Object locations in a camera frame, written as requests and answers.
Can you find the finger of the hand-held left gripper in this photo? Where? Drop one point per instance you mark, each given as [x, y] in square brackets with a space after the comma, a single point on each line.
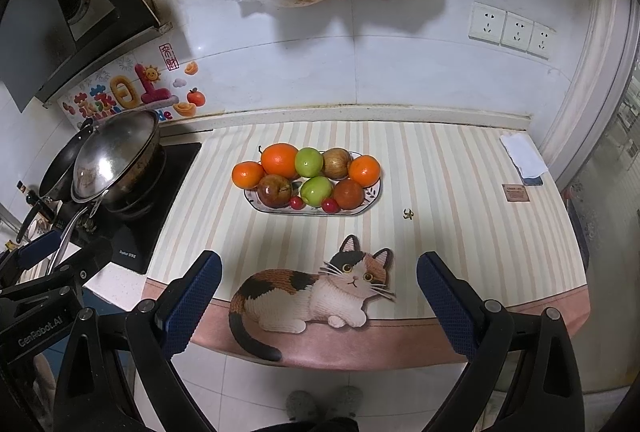
[92, 257]
[32, 251]

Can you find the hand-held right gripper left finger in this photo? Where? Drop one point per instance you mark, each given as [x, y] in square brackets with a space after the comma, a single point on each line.
[192, 307]

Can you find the small red cherry tomato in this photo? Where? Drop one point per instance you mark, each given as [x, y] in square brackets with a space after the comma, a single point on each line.
[330, 206]
[296, 203]

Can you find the large orange with stem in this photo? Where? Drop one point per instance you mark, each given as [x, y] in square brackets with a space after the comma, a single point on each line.
[280, 160]

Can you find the striped mat with cat print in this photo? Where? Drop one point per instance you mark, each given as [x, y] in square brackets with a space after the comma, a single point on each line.
[450, 192]

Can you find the folded white cloth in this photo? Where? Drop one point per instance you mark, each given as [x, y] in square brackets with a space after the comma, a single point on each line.
[522, 154]

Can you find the small brown card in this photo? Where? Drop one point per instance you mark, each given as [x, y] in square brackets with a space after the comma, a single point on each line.
[515, 193]

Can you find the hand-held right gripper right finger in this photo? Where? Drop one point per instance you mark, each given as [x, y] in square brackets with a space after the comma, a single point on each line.
[450, 307]

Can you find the colourful festive wall stickers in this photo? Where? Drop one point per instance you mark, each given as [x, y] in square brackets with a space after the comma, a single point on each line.
[135, 92]

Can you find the dark reddish orange fruit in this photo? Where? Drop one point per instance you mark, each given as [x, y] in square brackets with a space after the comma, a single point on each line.
[348, 194]

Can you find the small yellow scrap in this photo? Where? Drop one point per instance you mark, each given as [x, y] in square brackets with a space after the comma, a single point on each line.
[408, 213]

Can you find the black frying pan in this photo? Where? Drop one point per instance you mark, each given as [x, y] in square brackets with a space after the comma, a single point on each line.
[57, 172]

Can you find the medium orange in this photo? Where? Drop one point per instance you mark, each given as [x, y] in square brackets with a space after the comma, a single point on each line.
[365, 170]

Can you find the black range hood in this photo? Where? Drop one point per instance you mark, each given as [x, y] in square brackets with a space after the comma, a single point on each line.
[40, 37]

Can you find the dark blue cloth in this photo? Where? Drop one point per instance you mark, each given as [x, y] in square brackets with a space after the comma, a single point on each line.
[536, 182]

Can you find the green apple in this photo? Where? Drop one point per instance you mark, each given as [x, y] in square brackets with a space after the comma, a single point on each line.
[309, 162]
[316, 191]

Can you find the golden brown apple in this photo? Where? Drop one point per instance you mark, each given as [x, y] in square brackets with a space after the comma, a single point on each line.
[336, 163]

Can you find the white wall socket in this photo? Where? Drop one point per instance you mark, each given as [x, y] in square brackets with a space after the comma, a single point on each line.
[517, 32]
[541, 41]
[487, 23]

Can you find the dark reddish brown apple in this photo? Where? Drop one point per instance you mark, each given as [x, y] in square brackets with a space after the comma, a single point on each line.
[274, 191]

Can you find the steel wok lid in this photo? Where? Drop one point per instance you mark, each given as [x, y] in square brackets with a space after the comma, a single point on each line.
[115, 152]

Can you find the grey fuzzy slipper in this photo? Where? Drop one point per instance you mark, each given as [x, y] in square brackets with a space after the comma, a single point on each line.
[346, 401]
[302, 404]

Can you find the small orange tangerine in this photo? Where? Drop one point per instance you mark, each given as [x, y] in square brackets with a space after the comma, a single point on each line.
[247, 174]

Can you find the black induction cooktop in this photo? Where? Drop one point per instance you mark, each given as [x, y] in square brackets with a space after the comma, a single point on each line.
[172, 177]

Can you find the floral print oval plate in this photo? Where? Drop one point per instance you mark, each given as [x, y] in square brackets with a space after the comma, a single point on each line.
[372, 198]

